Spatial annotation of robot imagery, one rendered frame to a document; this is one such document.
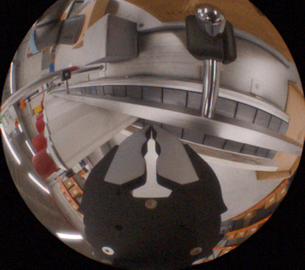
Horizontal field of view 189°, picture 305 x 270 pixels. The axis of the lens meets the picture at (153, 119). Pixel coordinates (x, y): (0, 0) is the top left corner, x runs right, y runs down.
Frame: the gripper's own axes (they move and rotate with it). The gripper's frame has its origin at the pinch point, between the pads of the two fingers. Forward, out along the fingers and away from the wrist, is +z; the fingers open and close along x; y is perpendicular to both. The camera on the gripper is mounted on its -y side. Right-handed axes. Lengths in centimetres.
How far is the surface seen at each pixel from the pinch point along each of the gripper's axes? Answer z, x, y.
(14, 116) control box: -1, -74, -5
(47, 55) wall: 408, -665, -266
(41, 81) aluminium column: 21, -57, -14
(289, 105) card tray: -6.0, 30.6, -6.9
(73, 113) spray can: 2.4, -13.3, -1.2
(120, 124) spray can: 2.7, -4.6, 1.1
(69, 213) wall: -52, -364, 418
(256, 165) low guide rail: -6.9, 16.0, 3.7
